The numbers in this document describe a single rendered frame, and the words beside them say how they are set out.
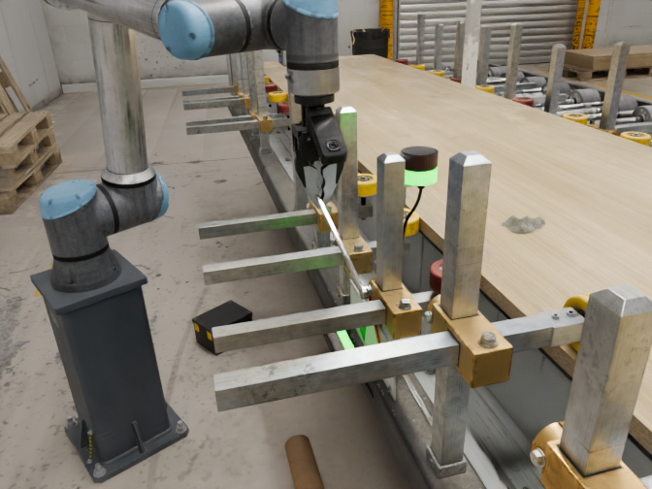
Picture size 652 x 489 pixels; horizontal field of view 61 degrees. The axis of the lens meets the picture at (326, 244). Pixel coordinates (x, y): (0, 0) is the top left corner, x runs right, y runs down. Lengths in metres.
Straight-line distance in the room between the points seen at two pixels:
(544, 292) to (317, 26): 0.56
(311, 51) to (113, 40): 0.69
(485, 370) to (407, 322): 0.27
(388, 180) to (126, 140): 0.91
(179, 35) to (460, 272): 0.58
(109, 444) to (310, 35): 1.41
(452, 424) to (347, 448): 1.09
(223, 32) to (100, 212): 0.80
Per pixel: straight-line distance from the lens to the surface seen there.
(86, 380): 1.77
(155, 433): 1.99
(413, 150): 0.90
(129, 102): 1.58
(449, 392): 0.78
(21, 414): 2.32
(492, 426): 1.09
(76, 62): 9.04
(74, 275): 1.67
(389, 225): 0.91
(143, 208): 1.69
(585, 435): 0.53
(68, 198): 1.60
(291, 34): 0.97
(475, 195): 0.65
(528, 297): 0.92
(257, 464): 1.87
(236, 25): 0.99
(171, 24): 0.98
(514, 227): 1.13
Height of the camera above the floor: 1.36
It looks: 26 degrees down
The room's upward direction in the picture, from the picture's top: 2 degrees counter-clockwise
